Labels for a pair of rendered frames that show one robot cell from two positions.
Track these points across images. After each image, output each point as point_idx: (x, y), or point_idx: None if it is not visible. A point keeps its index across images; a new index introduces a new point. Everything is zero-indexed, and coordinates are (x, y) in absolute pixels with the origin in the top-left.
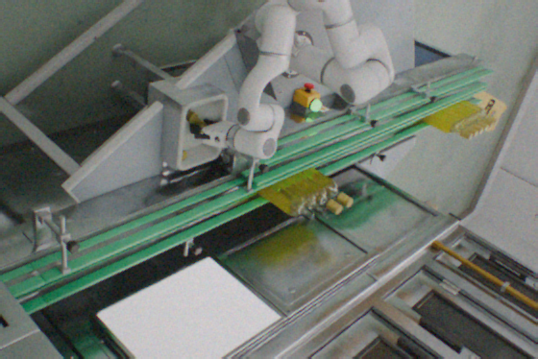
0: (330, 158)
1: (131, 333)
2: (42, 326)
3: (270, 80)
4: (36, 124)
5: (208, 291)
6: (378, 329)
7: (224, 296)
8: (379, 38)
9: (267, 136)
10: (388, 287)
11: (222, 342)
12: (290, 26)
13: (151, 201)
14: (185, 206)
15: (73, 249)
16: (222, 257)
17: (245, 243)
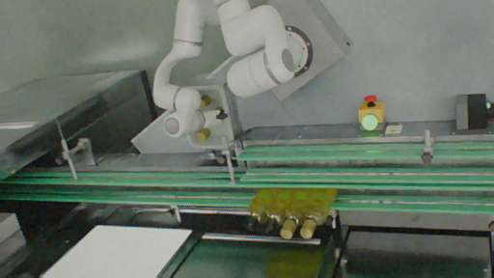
0: (363, 188)
1: (87, 242)
2: (87, 222)
3: (166, 62)
4: None
5: (150, 247)
6: None
7: (150, 256)
8: (255, 20)
9: (170, 115)
10: None
11: (98, 276)
12: (182, 13)
13: (166, 164)
14: (180, 177)
15: (57, 160)
16: (196, 235)
17: (228, 236)
